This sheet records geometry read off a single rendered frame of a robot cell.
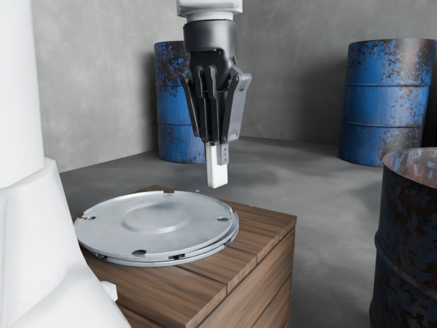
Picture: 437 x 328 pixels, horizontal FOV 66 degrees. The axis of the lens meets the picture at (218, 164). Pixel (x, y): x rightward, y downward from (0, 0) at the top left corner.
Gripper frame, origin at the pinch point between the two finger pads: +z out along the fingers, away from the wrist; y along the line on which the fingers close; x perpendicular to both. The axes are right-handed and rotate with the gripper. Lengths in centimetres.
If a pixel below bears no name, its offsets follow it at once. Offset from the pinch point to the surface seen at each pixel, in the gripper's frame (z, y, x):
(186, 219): 12.8, 9.2, -0.3
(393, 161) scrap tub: 6.3, -13.1, -37.5
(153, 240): 12.5, 7.2, 8.4
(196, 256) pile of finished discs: 13.8, -0.1, 5.5
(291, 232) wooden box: 18.9, -1.8, -18.1
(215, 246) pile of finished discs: 13.7, -0.6, 1.7
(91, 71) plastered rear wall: -10, 206, -73
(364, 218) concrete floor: 58, 20, -110
